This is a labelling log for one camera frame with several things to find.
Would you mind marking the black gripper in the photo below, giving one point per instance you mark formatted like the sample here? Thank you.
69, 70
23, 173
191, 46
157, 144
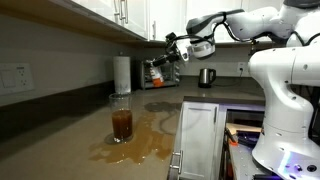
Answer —
175, 50

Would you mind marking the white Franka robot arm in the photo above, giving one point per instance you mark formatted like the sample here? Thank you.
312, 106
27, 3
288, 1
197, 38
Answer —
290, 100

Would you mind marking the tall clear glass cup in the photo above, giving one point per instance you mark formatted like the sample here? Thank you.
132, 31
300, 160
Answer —
121, 103

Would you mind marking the small brown glass cup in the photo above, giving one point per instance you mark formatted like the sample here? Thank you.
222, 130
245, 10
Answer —
122, 125

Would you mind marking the silver toaster oven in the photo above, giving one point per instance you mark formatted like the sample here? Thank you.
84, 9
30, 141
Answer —
171, 75

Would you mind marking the steel electric kettle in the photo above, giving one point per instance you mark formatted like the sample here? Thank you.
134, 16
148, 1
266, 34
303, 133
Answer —
206, 78

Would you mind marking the white paper towel roll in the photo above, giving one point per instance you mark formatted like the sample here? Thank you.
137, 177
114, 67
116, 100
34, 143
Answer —
122, 75

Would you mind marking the brown spilled drink puddle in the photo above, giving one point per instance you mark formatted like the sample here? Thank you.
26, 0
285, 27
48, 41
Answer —
146, 140

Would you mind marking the black and orange clamp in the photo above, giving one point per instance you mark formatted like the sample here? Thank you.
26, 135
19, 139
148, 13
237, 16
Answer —
231, 138

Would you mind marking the wooden board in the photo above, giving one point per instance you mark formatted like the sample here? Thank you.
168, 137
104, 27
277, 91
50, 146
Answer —
243, 127

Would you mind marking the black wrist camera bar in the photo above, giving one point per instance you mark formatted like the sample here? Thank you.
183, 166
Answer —
170, 36

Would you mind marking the small white wall outlet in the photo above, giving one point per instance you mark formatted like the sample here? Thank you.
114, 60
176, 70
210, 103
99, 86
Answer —
241, 67

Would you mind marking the black camera on stand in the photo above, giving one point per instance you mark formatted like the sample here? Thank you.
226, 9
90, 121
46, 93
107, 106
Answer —
253, 48

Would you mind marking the white wall outlet plate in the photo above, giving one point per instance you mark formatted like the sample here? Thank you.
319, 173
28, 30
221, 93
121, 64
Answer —
15, 78

